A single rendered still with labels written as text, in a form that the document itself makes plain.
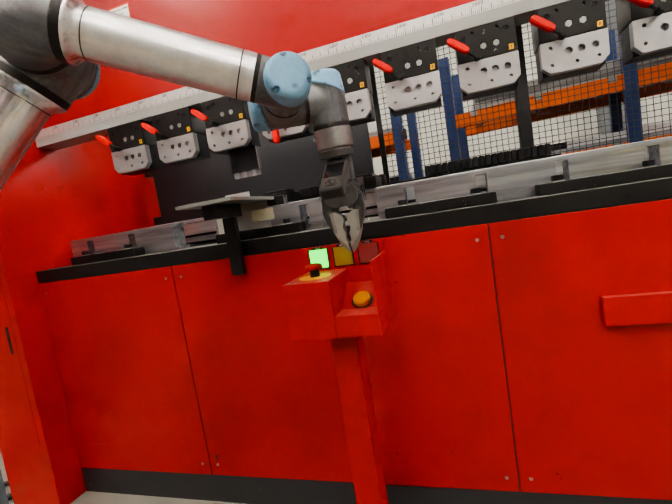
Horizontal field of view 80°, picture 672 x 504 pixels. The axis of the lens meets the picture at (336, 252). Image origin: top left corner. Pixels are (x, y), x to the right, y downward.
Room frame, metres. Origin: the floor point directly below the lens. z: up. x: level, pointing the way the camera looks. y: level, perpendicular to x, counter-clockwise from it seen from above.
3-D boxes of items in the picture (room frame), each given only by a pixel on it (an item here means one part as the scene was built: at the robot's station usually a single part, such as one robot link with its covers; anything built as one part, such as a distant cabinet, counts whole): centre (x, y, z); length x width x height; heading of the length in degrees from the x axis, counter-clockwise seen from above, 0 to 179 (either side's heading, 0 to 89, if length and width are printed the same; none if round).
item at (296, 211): (1.34, 0.20, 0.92); 0.39 x 0.06 x 0.10; 72
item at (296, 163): (1.92, 0.32, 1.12); 1.13 x 0.02 x 0.44; 72
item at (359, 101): (1.24, -0.10, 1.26); 0.15 x 0.09 x 0.17; 72
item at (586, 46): (1.06, -0.68, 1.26); 0.15 x 0.09 x 0.17; 72
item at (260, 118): (0.79, 0.06, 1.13); 0.11 x 0.11 x 0.08; 13
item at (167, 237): (1.53, 0.78, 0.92); 0.50 x 0.06 x 0.10; 72
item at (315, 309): (0.87, 0.01, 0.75); 0.20 x 0.16 x 0.18; 72
